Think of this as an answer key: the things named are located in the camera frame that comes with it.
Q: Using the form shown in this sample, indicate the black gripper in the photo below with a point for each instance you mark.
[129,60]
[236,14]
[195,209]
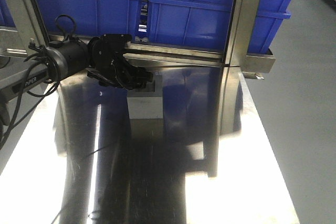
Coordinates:
[110,68]

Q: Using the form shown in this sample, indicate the gray square base block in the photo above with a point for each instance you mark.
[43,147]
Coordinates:
[146,103]

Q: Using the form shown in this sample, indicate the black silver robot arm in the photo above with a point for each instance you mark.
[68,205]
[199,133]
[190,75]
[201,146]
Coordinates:
[58,61]

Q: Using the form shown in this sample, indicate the blue plastic bin left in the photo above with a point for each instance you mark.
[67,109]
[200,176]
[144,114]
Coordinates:
[94,17]

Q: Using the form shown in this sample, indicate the blue plastic bin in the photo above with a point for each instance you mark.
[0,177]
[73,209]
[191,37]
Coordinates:
[205,23]
[94,17]

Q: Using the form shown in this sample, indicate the blue plastic bin right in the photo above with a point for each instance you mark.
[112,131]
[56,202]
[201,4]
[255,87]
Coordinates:
[205,23]

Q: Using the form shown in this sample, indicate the stainless steel rack frame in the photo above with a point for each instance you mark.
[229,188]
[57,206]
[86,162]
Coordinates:
[29,25]

